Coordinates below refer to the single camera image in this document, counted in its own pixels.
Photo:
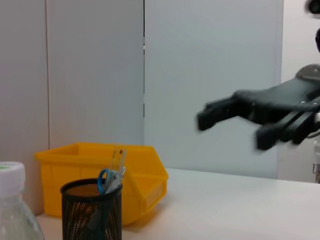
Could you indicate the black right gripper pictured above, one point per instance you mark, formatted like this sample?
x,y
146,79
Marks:
x,y
282,100

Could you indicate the clear plastic ruler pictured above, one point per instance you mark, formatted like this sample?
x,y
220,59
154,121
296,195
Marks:
x,y
118,157

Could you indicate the silver white pen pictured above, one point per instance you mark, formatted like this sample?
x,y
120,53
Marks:
x,y
121,172

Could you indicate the blue sheathed scissors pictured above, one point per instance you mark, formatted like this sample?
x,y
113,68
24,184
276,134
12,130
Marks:
x,y
107,183

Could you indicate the clear green-label water bottle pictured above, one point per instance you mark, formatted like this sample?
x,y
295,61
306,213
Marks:
x,y
15,212

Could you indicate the black mesh pen holder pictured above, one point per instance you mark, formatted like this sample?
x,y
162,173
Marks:
x,y
90,215

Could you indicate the white black robot torso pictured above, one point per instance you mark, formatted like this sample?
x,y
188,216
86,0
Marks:
x,y
317,155

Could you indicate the yellow plastic bin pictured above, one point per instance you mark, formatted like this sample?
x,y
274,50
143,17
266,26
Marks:
x,y
142,170

